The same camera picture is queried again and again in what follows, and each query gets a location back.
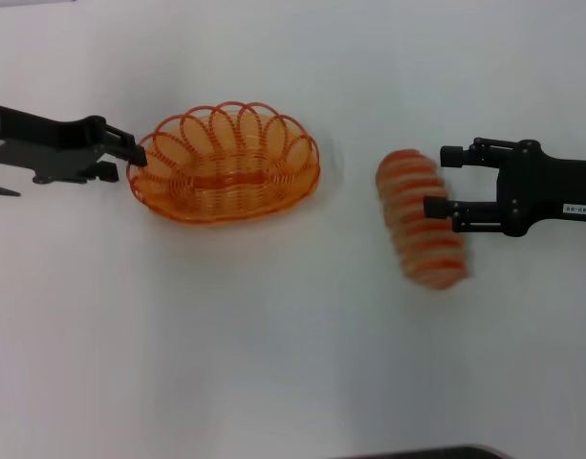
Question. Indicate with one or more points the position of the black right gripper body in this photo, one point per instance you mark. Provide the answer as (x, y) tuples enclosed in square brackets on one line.
[(546, 191)]

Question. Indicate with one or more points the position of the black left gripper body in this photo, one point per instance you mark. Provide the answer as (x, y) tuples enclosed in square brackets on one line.
[(53, 138)]

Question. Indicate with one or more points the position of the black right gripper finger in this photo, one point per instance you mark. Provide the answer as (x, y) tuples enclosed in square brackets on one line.
[(464, 157), (469, 215)]

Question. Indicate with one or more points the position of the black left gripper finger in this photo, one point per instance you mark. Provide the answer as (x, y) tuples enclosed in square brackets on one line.
[(127, 148), (106, 172)]

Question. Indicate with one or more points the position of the orange white striped bread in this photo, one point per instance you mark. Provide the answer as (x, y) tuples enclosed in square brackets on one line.
[(412, 229)]

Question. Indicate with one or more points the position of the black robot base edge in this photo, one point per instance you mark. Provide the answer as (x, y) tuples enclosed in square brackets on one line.
[(417, 453)]

